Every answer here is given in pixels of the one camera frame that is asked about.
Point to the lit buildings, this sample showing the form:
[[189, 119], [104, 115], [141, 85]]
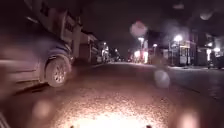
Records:
[[186, 50]]

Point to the dark car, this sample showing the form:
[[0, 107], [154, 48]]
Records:
[[33, 56]]

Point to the dark asphalt road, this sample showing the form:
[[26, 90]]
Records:
[[113, 86]]

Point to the row of buildings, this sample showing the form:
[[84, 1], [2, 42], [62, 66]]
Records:
[[71, 33]]

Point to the street lamp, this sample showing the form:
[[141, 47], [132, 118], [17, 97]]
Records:
[[177, 38]]

